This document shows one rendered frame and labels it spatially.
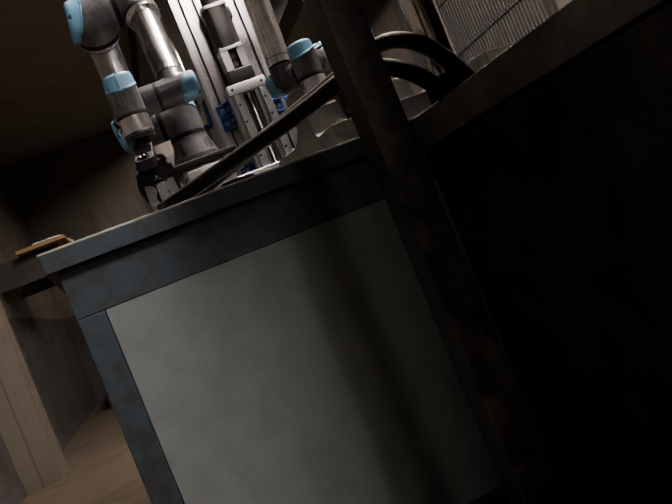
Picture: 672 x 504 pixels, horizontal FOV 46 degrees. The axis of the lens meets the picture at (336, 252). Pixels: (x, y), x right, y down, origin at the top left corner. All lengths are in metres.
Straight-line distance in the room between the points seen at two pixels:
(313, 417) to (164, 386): 0.28
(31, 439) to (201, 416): 3.55
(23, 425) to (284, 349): 3.60
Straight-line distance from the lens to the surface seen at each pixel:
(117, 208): 10.40
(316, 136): 1.79
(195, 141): 2.56
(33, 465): 5.01
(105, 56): 2.42
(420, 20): 1.48
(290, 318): 1.49
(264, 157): 2.69
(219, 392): 1.47
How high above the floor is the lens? 0.61
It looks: level
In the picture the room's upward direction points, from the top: 22 degrees counter-clockwise
